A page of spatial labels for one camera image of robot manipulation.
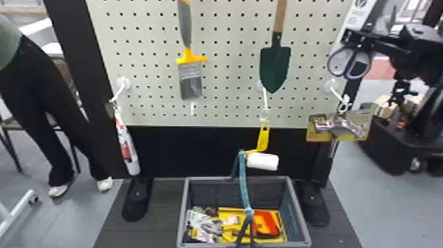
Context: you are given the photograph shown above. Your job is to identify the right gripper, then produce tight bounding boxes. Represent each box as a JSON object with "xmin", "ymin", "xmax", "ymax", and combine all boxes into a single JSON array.
[{"xmin": 340, "ymin": 28, "xmax": 421, "ymax": 82}]

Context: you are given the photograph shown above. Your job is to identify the blue scissors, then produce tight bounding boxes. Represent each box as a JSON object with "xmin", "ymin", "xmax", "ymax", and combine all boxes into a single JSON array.
[{"xmin": 326, "ymin": 0, "xmax": 428, "ymax": 82}]

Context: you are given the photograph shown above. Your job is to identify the grey tool on yellow card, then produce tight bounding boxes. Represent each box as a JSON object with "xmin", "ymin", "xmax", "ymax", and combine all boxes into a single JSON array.
[{"xmin": 305, "ymin": 108, "xmax": 373, "ymax": 143}]

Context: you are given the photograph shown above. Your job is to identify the green garden trowel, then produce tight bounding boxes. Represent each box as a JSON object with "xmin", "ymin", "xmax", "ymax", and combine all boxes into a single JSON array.
[{"xmin": 259, "ymin": 0, "xmax": 292, "ymax": 94}]

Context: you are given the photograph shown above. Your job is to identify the black cart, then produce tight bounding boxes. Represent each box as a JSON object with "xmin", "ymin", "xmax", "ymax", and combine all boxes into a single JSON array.
[{"xmin": 359, "ymin": 104, "xmax": 443, "ymax": 177}]

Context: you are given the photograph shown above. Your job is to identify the white pegboard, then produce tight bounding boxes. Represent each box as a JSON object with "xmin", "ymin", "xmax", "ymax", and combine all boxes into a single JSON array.
[{"xmin": 43, "ymin": 0, "xmax": 364, "ymax": 228}]

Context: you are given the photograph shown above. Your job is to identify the yellow paint roller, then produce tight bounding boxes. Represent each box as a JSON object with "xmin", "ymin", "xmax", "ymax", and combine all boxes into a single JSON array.
[{"xmin": 243, "ymin": 117, "xmax": 280, "ymax": 172}]

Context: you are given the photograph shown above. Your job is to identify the blue basket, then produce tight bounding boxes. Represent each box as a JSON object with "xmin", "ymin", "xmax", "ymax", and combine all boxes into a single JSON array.
[{"xmin": 176, "ymin": 149, "xmax": 312, "ymax": 248}]

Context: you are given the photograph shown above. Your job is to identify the orange tool on yellow card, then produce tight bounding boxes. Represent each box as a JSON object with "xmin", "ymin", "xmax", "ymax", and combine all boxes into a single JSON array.
[{"xmin": 217, "ymin": 206, "xmax": 289, "ymax": 244}]

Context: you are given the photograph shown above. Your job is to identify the grey packaged tool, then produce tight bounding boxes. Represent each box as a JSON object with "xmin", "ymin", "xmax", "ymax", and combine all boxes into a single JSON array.
[{"xmin": 183, "ymin": 206, "xmax": 224, "ymax": 243}]

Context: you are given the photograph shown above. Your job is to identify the white sealant tube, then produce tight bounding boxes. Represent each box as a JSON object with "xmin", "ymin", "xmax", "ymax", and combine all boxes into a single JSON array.
[{"xmin": 109, "ymin": 100, "xmax": 141, "ymax": 177}]

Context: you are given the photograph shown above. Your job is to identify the person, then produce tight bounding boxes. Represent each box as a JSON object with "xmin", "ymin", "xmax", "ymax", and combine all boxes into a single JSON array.
[{"xmin": 0, "ymin": 13, "xmax": 115, "ymax": 199}]

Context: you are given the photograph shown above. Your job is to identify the black chair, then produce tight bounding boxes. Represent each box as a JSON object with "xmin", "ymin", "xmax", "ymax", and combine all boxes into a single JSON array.
[{"xmin": 0, "ymin": 114, "xmax": 82, "ymax": 175}]

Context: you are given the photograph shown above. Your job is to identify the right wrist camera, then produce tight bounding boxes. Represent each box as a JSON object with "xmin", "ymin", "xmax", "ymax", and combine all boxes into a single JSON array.
[{"xmin": 399, "ymin": 22, "xmax": 443, "ymax": 58}]

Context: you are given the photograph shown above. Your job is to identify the yellow handled paint brush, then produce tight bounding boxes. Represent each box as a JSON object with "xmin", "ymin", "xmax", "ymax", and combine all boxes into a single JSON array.
[{"xmin": 175, "ymin": 0, "xmax": 209, "ymax": 101}]

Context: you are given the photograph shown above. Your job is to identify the white wheeled frame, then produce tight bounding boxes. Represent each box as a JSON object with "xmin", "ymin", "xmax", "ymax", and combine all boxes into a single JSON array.
[{"xmin": 0, "ymin": 188, "xmax": 39, "ymax": 241}]

